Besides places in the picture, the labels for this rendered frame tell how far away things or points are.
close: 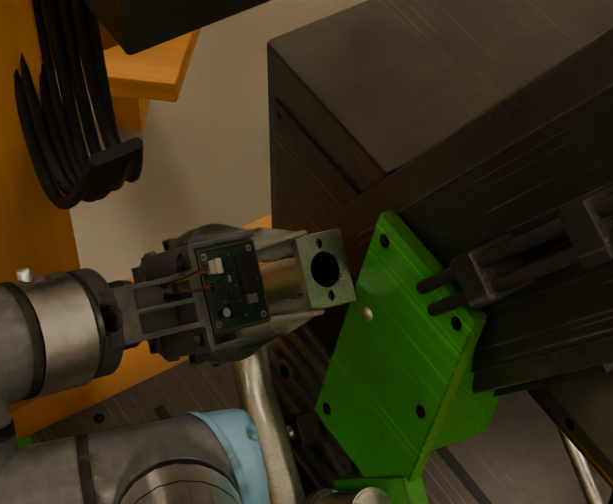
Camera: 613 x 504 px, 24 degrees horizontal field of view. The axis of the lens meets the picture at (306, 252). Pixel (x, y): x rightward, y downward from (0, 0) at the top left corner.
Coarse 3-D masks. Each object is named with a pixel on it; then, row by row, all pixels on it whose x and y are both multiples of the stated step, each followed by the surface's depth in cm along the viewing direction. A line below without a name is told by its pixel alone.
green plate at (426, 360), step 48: (384, 240) 103; (384, 288) 104; (384, 336) 105; (432, 336) 100; (336, 384) 112; (384, 384) 107; (432, 384) 102; (336, 432) 114; (384, 432) 108; (432, 432) 104; (480, 432) 111
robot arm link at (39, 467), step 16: (0, 432) 86; (0, 448) 86; (16, 448) 88; (32, 448) 88; (48, 448) 88; (64, 448) 88; (0, 464) 86; (16, 464) 87; (32, 464) 87; (48, 464) 87; (64, 464) 87; (0, 480) 86; (16, 480) 86; (32, 480) 86; (48, 480) 86; (64, 480) 86; (0, 496) 85; (16, 496) 86; (32, 496) 86; (48, 496) 86; (64, 496) 86; (80, 496) 86
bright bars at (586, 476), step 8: (560, 432) 114; (568, 440) 114; (568, 448) 114; (576, 448) 114; (576, 456) 114; (576, 464) 114; (584, 464) 114; (576, 472) 114; (584, 472) 114; (584, 480) 114; (592, 480) 114; (584, 488) 114; (592, 488) 114; (592, 496) 114; (600, 496) 114
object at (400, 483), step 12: (336, 480) 115; (348, 480) 113; (360, 480) 112; (372, 480) 110; (384, 480) 109; (396, 480) 107; (420, 480) 107; (396, 492) 108; (408, 492) 107; (420, 492) 107
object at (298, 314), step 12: (276, 300) 105; (288, 300) 104; (300, 300) 105; (276, 312) 104; (288, 312) 104; (300, 312) 101; (312, 312) 100; (264, 324) 102; (276, 324) 103; (288, 324) 104; (300, 324) 105; (240, 336) 102
